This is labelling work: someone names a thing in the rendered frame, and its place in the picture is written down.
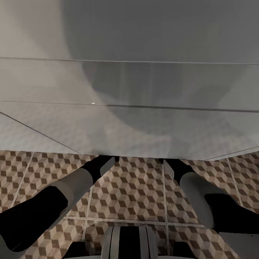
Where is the robot trunk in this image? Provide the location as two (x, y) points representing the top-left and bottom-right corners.
(101, 226), (158, 259)

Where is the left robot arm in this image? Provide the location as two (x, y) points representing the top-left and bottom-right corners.
(0, 155), (119, 259)

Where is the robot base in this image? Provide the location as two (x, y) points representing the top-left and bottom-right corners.
(64, 242), (197, 259)

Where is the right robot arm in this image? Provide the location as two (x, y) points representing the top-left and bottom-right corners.
(159, 158), (259, 259)

